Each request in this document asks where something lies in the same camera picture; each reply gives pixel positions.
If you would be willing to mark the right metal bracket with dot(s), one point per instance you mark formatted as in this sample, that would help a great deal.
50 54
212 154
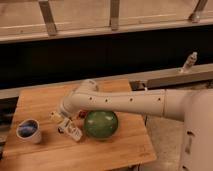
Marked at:
197 12

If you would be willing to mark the metal bracket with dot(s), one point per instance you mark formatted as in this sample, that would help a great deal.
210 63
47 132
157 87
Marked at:
47 17
197 12
114 14

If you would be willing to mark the small bottle on ledge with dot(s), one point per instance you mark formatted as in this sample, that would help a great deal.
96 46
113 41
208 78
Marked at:
191 60

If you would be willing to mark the green bowl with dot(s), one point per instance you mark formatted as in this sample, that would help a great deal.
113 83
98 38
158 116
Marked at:
100 124

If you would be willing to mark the left metal bracket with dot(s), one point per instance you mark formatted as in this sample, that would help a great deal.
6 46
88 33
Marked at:
47 17

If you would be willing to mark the white blue cup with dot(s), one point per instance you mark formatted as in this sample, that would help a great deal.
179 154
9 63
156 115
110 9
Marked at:
29 130

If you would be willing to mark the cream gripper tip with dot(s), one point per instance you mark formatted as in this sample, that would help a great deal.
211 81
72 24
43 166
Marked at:
56 117

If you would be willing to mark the middle metal bracket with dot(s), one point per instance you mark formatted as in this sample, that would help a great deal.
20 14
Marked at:
114 14

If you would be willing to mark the white labelled bottle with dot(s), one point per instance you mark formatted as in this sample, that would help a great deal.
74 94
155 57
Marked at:
68 127

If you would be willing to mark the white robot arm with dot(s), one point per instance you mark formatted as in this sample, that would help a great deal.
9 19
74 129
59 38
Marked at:
193 107

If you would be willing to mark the red object behind bowl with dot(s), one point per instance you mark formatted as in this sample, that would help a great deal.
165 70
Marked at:
82 114

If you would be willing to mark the wooden table board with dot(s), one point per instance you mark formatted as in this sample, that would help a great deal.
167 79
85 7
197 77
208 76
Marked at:
57 152

